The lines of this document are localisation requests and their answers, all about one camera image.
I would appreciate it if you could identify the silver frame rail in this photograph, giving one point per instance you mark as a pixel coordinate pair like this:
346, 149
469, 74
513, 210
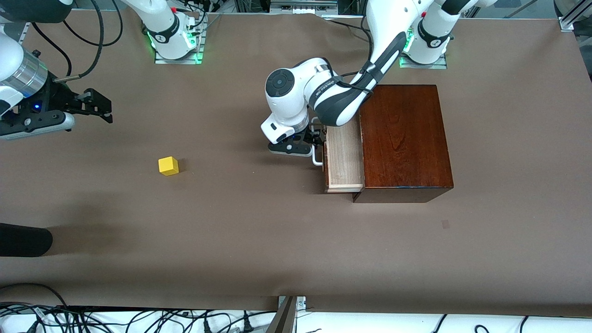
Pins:
303, 5

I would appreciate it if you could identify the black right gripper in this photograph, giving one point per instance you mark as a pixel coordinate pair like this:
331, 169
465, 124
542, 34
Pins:
59, 99

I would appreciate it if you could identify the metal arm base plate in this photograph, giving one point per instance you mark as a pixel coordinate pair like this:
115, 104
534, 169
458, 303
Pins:
439, 65
159, 59

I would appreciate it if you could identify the brown table cover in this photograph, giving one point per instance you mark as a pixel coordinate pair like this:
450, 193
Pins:
231, 231

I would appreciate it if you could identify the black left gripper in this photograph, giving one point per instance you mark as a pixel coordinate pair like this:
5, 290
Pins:
306, 136

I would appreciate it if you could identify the dark brown wooden box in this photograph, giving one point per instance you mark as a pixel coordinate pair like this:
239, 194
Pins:
407, 138

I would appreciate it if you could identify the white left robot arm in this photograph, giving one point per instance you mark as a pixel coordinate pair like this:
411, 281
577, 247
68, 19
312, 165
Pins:
286, 88

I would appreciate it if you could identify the yellow cube block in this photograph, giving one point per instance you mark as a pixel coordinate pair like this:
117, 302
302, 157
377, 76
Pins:
168, 166

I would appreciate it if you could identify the aluminium frame post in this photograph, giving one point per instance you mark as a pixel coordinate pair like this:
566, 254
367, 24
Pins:
289, 307

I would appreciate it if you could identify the aluminium frame profile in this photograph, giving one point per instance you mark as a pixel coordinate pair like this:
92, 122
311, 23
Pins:
571, 18
18, 32

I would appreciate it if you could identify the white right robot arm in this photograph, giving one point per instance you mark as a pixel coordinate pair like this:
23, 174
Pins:
166, 27

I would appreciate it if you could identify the black cylindrical object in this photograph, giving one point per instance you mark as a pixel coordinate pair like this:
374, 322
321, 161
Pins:
23, 240

